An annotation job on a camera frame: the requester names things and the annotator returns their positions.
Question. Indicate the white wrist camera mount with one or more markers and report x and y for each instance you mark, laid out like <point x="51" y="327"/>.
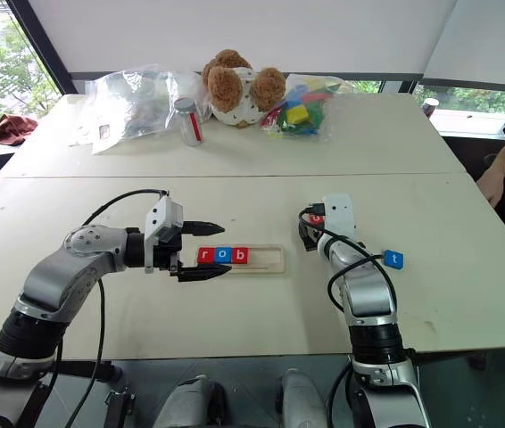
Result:
<point x="341" y="215"/>
<point x="163" y="223"/>

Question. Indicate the brown teddy bear plush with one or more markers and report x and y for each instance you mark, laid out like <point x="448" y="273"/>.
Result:
<point x="234" y="89"/>

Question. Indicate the red letter o block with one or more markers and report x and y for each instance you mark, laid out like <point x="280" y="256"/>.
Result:
<point x="316" y="219"/>

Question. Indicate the blue letter t block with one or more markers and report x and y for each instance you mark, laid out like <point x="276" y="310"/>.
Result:
<point x="395" y="259"/>

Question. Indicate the glass jar with silver lid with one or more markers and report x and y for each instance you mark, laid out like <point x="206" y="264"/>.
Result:
<point x="190" y="122"/>

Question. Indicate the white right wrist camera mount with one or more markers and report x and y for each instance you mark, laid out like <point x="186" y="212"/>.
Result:
<point x="341" y="215"/>

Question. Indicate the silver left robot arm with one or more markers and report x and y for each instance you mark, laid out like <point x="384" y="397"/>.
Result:
<point x="60" y="276"/>

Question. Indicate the dark red cloth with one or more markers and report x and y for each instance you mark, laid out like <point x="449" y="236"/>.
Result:
<point x="14" y="129"/>

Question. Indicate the bystander bare hand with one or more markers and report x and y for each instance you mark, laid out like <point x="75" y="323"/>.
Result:
<point x="495" y="178"/>

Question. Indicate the red letter r block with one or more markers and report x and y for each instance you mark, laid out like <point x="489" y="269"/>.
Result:
<point x="204" y="255"/>

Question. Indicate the dark rounded robot leg shape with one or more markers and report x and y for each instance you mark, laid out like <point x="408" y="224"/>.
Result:
<point x="190" y="403"/>
<point x="301" y="401"/>

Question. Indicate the blue letter o block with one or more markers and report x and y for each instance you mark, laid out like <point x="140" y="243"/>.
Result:
<point x="222" y="254"/>

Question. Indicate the bag of colourful blocks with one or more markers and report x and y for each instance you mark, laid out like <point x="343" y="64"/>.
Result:
<point x="301" y="109"/>

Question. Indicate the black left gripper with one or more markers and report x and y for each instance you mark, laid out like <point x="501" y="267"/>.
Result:
<point x="167" y="256"/>

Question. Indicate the wooden letter tray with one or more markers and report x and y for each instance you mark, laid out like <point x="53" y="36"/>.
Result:
<point x="261" y="260"/>

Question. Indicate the clear plastic bag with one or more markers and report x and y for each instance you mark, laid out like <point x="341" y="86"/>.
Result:
<point x="136" y="104"/>

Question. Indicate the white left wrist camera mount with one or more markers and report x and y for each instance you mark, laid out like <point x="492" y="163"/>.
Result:
<point x="163" y="223"/>

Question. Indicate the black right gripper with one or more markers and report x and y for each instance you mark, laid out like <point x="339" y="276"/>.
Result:
<point x="308" y="240"/>

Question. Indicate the red letter b block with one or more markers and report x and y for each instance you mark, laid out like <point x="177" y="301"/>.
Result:
<point x="239" y="255"/>

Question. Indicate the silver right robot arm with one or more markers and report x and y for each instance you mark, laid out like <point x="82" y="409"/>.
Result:
<point x="368" y="294"/>

